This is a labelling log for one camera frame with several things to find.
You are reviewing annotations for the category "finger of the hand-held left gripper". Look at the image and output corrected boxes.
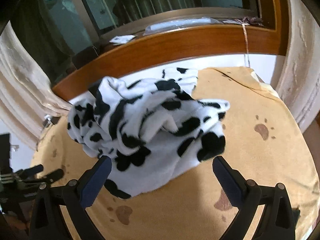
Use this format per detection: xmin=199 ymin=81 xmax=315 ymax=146
xmin=14 ymin=164 xmax=44 ymax=180
xmin=37 ymin=169 xmax=64 ymax=186

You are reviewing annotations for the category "metal clip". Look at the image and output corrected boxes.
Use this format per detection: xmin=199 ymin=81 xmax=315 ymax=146
xmin=43 ymin=114 xmax=54 ymax=128

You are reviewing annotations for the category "white paper sheet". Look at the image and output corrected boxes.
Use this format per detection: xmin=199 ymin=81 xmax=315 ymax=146
xmin=109 ymin=35 xmax=137 ymax=46

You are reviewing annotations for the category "glass window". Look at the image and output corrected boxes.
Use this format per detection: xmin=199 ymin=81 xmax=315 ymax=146
xmin=10 ymin=0 xmax=260 ymax=58

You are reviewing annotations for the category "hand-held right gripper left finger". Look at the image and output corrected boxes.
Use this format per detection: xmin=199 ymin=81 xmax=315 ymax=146
xmin=28 ymin=156 xmax=112 ymax=240

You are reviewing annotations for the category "cow print fleece garment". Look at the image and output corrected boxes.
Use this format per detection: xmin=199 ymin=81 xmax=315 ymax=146
xmin=67 ymin=67 xmax=230 ymax=199

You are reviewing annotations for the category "black stand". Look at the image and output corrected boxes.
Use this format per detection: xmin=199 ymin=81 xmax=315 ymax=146
xmin=0 ymin=134 xmax=12 ymax=172

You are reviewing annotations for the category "yellow paw print blanket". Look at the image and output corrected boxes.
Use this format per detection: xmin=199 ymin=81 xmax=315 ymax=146
xmin=30 ymin=66 xmax=314 ymax=240

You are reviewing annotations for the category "clear plastic bag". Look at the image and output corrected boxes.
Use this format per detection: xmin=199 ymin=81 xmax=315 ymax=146
xmin=144 ymin=17 xmax=218 ymax=36

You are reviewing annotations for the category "thin hanging cord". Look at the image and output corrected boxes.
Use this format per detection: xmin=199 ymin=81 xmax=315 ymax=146
xmin=241 ymin=23 xmax=252 ymax=68

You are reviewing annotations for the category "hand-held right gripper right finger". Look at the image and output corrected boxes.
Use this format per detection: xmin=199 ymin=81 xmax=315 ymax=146
xmin=212 ymin=156 xmax=299 ymax=240

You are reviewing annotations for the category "cream curtain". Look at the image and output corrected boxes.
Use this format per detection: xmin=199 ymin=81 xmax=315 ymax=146
xmin=275 ymin=0 xmax=320 ymax=133
xmin=0 ymin=21 xmax=73 ymax=152

